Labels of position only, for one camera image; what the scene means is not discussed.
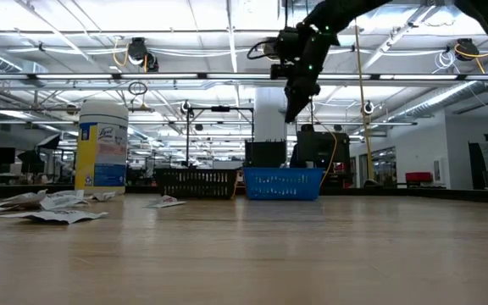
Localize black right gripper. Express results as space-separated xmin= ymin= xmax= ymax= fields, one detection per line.
xmin=285 ymin=36 xmax=333 ymax=125

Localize white building column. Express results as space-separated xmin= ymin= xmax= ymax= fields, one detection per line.
xmin=253 ymin=86 xmax=288 ymax=143

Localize black equipment box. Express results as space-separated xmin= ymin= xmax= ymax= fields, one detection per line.
xmin=244 ymin=140 xmax=288 ymax=169

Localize blue slotted plastic basket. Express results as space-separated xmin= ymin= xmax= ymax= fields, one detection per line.
xmin=242 ymin=166 xmax=326 ymax=202

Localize glass door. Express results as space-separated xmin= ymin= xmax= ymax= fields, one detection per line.
xmin=357 ymin=146 xmax=397 ymax=188

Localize black slotted plastic basket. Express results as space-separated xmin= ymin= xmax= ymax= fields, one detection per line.
xmin=156 ymin=168 xmax=239 ymax=201

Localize red storage bin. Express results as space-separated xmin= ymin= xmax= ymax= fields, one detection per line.
xmin=404 ymin=171 xmax=434 ymax=185

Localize Lysol wipes canister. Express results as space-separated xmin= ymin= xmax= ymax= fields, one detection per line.
xmin=74 ymin=100 xmax=130 ymax=195

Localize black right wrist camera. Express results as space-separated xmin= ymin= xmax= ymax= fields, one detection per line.
xmin=269 ymin=27 xmax=301 ymax=81

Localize yellow hanging cable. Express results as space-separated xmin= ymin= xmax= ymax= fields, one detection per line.
xmin=352 ymin=19 xmax=375 ymax=184

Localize black camera cable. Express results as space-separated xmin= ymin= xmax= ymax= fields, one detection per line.
xmin=246 ymin=36 xmax=280 ymax=61

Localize black background rig frame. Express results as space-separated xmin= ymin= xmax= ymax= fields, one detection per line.
xmin=186 ymin=105 xmax=255 ymax=170

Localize black ceiling cable reel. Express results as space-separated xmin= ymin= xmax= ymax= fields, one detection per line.
xmin=454 ymin=37 xmax=480 ymax=63
xmin=126 ymin=36 xmax=160 ymax=74

